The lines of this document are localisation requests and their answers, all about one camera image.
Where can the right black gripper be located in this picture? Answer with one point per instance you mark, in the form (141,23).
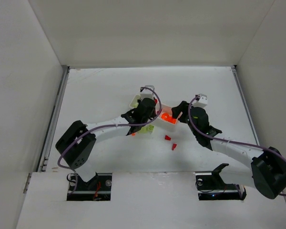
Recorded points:
(181,112)

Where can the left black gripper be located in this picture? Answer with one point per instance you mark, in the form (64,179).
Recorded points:
(151,109)

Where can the green lego block small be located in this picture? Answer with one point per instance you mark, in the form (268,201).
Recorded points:
(150,128)

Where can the green lego plate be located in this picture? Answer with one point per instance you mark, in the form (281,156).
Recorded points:
(143,130)

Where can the orange round lego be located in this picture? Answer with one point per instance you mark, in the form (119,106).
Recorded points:
(165,116)
(172,120)

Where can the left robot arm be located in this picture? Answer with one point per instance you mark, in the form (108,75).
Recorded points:
(76,144)

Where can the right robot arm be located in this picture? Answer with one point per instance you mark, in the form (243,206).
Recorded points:
(267,166)

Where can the white three-compartment tray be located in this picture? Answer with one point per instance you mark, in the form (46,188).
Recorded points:
(159,122)

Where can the red lego slope piece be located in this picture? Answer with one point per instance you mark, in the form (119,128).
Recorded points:
(167,138)

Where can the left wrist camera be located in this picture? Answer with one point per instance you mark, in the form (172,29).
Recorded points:
(147,92)

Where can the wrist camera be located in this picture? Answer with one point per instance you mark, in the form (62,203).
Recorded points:
(147,92)
(201,101)

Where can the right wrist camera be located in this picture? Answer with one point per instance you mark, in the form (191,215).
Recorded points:
(201,101)

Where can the right metal rail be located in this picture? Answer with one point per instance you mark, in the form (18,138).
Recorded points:
(234,71)

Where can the metal rail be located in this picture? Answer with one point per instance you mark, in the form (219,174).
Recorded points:
(234,71)
(48,140)

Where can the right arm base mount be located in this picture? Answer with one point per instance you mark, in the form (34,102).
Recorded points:
(211,187)

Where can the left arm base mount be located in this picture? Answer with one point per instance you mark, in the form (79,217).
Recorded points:
(97,189)

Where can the left metal rail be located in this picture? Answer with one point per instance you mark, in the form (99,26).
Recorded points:
(48,140)

